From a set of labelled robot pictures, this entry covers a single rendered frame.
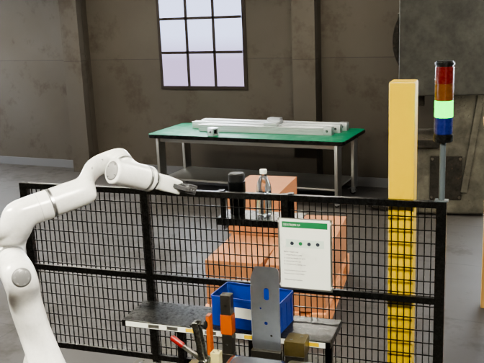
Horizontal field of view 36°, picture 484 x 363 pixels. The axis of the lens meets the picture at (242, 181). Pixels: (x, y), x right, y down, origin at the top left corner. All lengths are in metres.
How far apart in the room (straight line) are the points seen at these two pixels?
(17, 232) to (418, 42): 5.95
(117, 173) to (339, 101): 7.32
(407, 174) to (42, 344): 1.47
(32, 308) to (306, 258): 1.19
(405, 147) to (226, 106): 7.31
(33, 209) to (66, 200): 0.10
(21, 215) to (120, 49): 8.64
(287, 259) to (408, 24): 4.95
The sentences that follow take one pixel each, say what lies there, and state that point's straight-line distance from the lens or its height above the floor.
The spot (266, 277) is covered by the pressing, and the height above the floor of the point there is 1.30.
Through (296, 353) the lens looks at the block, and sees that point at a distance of 2.86.
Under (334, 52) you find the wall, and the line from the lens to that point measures 9.45.
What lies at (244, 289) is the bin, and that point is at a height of 1.13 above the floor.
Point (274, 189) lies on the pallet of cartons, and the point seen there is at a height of 0.86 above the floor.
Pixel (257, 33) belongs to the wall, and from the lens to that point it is 9.80.
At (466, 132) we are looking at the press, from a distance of 8.14.
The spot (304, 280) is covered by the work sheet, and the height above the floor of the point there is 1.19.
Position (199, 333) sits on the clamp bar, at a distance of 2.70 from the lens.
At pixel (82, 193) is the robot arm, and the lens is 2.30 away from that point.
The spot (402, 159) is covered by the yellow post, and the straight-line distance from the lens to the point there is 2.90.
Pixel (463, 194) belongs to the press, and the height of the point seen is 0.24.
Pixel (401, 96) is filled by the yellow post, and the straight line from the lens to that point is 2.86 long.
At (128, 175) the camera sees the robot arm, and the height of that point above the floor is 1.80.
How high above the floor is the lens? 2.29
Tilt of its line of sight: 13 degrees down
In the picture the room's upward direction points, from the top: 2 degrees counter-clockwise
